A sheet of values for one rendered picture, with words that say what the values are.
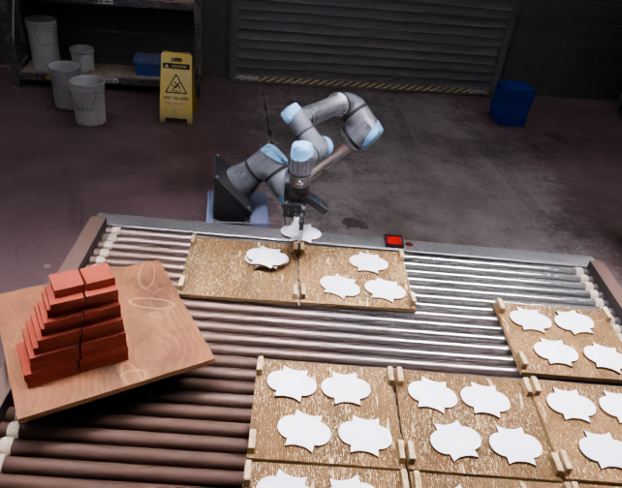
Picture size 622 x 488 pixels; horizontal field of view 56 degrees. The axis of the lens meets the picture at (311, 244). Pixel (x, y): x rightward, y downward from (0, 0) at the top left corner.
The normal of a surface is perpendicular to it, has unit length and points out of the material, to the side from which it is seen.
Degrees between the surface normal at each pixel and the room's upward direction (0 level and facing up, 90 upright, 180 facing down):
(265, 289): 0
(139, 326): 0
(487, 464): 0
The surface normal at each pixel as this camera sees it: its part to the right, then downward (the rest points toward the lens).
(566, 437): 0.11, -0.83
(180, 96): 0.07, 0.36
